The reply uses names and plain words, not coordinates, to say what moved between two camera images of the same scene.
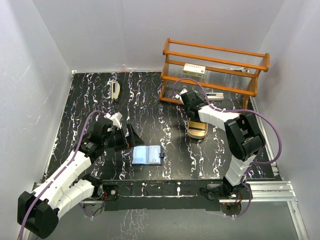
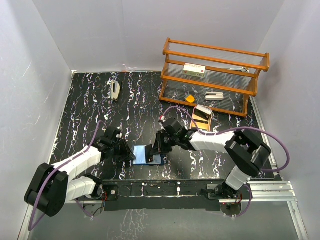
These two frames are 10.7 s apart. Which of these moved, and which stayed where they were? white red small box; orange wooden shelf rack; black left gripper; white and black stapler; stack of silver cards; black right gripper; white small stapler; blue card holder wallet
Moved: black right gripper; stack of silver cards; black left gripper
Stayed: orange wooden shelf rack; white red small box; blue card holder wallet; white and black stapler; white small stapler
